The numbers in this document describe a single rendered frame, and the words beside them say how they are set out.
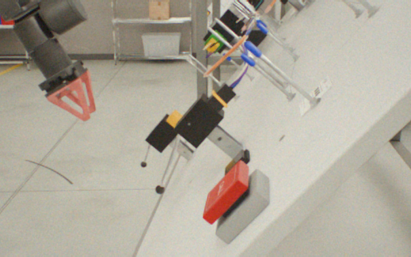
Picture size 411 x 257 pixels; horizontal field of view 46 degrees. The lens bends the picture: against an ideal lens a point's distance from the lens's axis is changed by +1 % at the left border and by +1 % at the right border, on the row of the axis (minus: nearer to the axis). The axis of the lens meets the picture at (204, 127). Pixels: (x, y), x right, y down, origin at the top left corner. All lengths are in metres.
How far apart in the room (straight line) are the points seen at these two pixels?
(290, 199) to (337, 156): 0.05
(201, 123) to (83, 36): 7.80
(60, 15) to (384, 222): 0.76
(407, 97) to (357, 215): 0.75
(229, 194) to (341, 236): 0.62
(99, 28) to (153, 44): 1.07
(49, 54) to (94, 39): 7.46
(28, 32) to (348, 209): 0.75
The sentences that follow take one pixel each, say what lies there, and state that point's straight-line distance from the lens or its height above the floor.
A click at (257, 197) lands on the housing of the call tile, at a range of 0.42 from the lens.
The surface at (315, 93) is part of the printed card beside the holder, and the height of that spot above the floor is 1.17.
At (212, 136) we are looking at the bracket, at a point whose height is 1.09.
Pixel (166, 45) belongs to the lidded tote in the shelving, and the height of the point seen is 0.29.
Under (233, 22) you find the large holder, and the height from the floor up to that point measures 1.17.
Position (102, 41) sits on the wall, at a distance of 8.35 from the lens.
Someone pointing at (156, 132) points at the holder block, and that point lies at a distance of 0.99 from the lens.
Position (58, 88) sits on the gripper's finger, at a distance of 0.90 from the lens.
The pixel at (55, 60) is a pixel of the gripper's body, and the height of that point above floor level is 1.15.
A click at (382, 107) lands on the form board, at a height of 1.20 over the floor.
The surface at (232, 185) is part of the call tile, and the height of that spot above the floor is 1.12.
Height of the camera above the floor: 1.29
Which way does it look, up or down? 17 degrees down
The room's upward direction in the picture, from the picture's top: 1 degrees counter-clockwise
